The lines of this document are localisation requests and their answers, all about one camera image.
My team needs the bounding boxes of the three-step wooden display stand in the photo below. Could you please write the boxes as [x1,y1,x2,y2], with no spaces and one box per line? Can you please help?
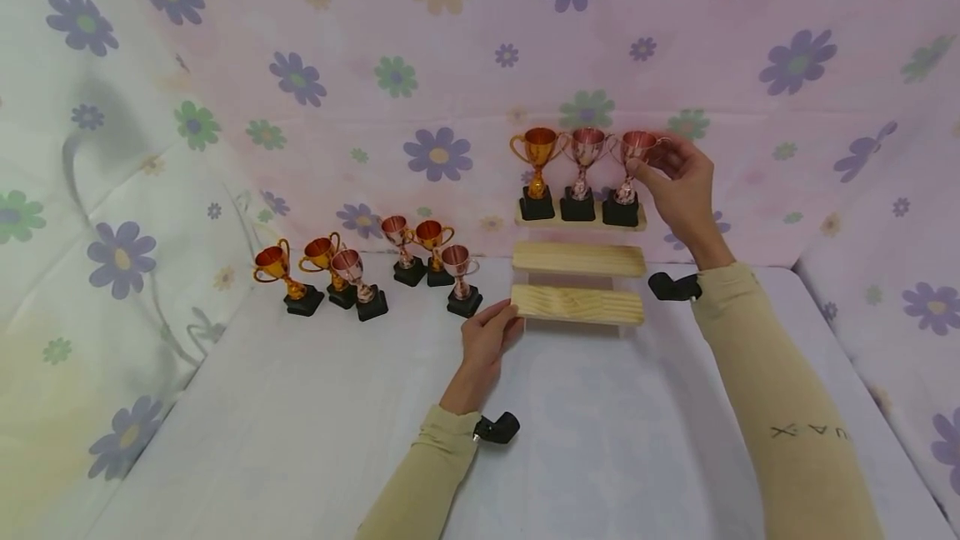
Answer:
[510,198,648,333]

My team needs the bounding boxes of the gold trophy black base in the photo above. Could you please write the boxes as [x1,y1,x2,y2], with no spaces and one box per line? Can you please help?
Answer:
[412,219,457,288]
[252,238,326,318]
[298,232,358,310]
[510,127,569,222]

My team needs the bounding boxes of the person's left hand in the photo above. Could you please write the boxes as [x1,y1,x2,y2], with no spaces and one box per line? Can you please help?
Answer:
[439,298,526,417]

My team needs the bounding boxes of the rose copper trophy black base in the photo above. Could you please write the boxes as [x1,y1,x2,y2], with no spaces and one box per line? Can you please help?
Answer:
[602,130,666,228]
[440,244,484,319]
[380,215,428,288]
[563,127,613,223]
[330,249,390,323]

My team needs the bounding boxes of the person's right hand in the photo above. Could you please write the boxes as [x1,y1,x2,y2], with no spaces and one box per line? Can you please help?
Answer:
[636,132,737,272]

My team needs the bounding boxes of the black wrist band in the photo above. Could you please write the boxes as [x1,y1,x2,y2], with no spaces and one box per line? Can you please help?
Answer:
[647,271,704,303]
[472,412,521,446]

